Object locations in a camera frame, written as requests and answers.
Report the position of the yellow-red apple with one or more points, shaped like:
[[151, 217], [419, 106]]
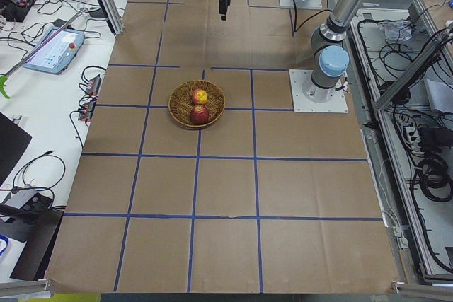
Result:
[[199, 96]]

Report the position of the woven wicker basket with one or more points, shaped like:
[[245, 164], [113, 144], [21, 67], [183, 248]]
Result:
[[181, 103]]

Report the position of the dark red apple in basket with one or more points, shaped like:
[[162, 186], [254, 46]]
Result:
[[199, 115]]

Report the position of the teach pendant tablet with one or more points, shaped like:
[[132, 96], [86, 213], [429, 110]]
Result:
[[58, 53]]

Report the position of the green handled grabber stick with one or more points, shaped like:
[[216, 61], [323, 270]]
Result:
[[37, 48]]

